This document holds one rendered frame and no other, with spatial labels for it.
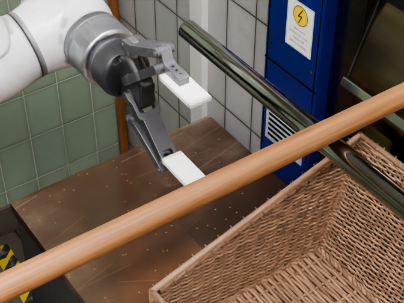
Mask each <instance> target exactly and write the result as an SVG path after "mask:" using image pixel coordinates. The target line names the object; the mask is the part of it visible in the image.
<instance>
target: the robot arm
mask: <svg viewBox="0 0 404 303"><path fill-rule="evenodd" d="M174 51H175V47H174V45H173V44H172V43H171V42H165V41H156V40H146V39H144V38H143V37H141V36H140V35H139V34H137V35H133V34H132V33H131V32H130V31H129V30H128V29H126V28H125V27H124V26H123V25H122V24H121V23H120V21H119V20H118V19H117V18H116V17H114V16H113V15H112V12H111V10H110V8H109V7H108V5H107V4H106V3H105V2H104V0H21V4H20V5H19V6H18V7H17V8H15V9H14V10H13V11H11V12H9V13H7V14H5V15H3V16H0V103H1V102H3V101H5V100H7V99H9V98H11V97H13V96H15V95H16V94H18V93H20V92H21V91H23V90H25V89H26V88H27V87H29V86H30V85H31V84H32V83H33V82H35V81H37V80H38V79H40V78H42V77H43V76H45V75H47V74H50V73H52V72H55V71H57V70H61V69H65V68H69V67H74V68H75V69H77V70H78V72H79V73H80V74H81V75H82V76H83V77H84V78H85V79H86V80H87V81H88V82H90V83H92V84H94V85H99V86H100V87H101V88H102V89H103V90H104V91H105V92H106V93H107V94H109V95H111V96H114V97H120V98H123V99H124V100H125V102H126V104H127V105H128V106H129V108H130V109H131V112H130V114H128V115H126V121H127V122H128V123H129V125H130V126H131V127H132V129H133V130H134V131H135V133H136V135H137V136H138V138H139V140H140V141H141V143H142V145H143V146H144V148H145V150H146V152H147V153H148V155H149V157H150V159H151V161H152V162H153V164H154V165H155V167H156V169H157V171H158V172H159V174H163V173H165V172H167V171H171V172H172V174H173V175H174V176H175V177H176V178H177V179H178V180H179V181H180V182H181V183H182V184H183V186H185V185H187V184H189V183H192V182H194V181H196V180H198V179H200V178H202V177H204V176H205V175H204V174H203V173H202V172H201V171H200V170H199V169H198V168H197V167H196V166H195V165H194V164H193V163H192V162H191V161H190V160H189V159H188V158H187V157H186V156H185V155H184V154H183V153H182V152H181V151H178V152H177V151H176V149H175V147H174V145H173V142H172V140H171V138H170V136H169V134H168V132H167V130H166V128H165V126H164V123H163V121H162V119H161V117H160V115H159V113H160V111H161V109H160V107H159V105H158V102H157V100H156V98H155V83H154V82H153V78H152V76H154V75H157V74H160V73H162V72H164V73H163V74H161V75H159V80H160V81H161V82H162V83H163V84H164V85H165V86H167V87H168V88H169V89H170V90H171V91H172V92H173V93H174V94H175V95H176V96H177V97H178V98H179V99H180V100H181V101H182V102H183V103H184V104H185V105H186V106H187V107H188V108H190V109H193V108H196V107H198V106H200V105H202V104H205V103H207V102H209V101H211V99H212V96H211V95H209V94H208V93H207V92H206V91H205V90H204V89H202V88H201V87H200V86H199V85H198V84H197V83H196V82H195V81H194V80H193V79H192V78H191V77H189V75H188V74H187V73H186V72H185V71H184V70H183V69H182V68H181V67H180V66H179V65H178V62H177V60H176V58H174V57H173V54H172V52H174ZM148 57H151V58H158V60H159V63H157V64H155V65H152V66H150V63H149V59H148ZM149 106H151V107H152V108H153V109H152V110H149V111H147V112H144V111H143V110H142V109H144V108H147V107H149Z"/></svg>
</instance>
